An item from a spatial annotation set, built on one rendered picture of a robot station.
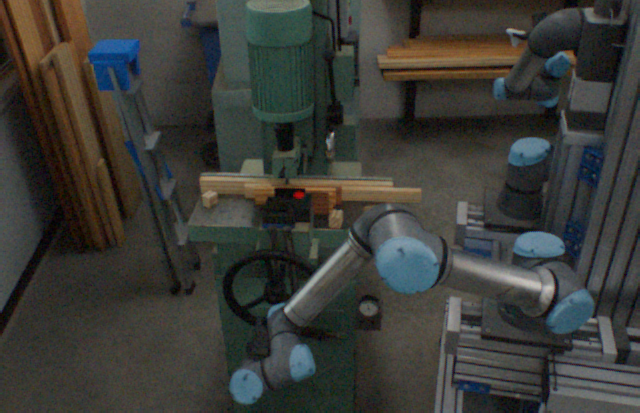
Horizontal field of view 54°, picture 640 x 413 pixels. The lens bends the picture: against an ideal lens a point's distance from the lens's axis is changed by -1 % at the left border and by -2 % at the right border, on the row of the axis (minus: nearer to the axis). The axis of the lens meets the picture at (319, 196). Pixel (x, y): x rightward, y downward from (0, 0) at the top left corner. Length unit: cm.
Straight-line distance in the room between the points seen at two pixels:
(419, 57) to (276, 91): 224
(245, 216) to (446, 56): 228
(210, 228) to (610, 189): 109
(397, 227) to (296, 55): 60
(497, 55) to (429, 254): 282
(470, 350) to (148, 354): 150
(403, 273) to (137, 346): 177
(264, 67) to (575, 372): 111
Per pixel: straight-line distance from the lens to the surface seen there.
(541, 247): 159
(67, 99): 308
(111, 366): 281
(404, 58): 387
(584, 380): 174
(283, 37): 167
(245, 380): 147
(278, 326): 155
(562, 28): 187
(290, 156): 186
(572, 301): 149
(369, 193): 194
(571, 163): 172
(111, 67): 255
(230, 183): 200
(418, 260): 126
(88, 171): 324
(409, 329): 282
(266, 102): 175
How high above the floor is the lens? 197
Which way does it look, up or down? 33 degrees down
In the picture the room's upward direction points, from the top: 1 degrees counter-clockwise
